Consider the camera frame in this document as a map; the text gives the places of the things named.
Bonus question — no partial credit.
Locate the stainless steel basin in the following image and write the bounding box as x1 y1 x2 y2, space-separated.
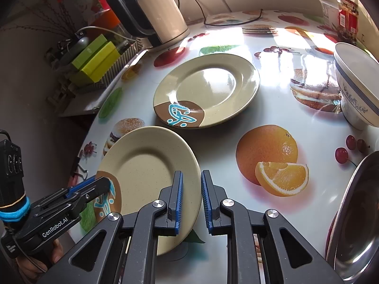
326 151 379 281

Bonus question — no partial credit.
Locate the clear plastic container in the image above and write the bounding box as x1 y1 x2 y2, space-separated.
320 0 341 28

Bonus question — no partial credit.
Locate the white bowl with blue pattern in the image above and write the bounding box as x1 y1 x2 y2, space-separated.
334 42 379 131

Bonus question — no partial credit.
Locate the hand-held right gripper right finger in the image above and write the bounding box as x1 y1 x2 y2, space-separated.
201 170 344 284

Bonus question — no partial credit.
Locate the orange plastic container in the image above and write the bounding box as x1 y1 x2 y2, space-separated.
88 9 122 36

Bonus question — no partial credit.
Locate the striped storage basket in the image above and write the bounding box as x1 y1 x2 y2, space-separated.
68 38 144 89

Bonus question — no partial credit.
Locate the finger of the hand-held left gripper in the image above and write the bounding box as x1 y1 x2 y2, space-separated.
65 176 112 211

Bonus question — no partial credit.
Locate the person's left hand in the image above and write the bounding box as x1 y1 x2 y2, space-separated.
16 238 65 281

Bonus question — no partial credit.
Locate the dark green box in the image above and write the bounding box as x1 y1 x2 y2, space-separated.
71 34 108 68

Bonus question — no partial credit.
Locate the red label glass jar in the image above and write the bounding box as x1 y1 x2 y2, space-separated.
336 0 360 43

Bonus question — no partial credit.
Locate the beige plate with brown patch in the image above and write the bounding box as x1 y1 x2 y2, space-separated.
153 54 260 129
95 126 202 256

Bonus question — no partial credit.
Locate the lime green box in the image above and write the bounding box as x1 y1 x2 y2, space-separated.
77 41 121 83

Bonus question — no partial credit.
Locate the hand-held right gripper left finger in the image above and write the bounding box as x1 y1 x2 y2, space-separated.
37 171 184 284

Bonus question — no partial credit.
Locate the white electric kettle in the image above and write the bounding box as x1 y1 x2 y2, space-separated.
106 0 190 49

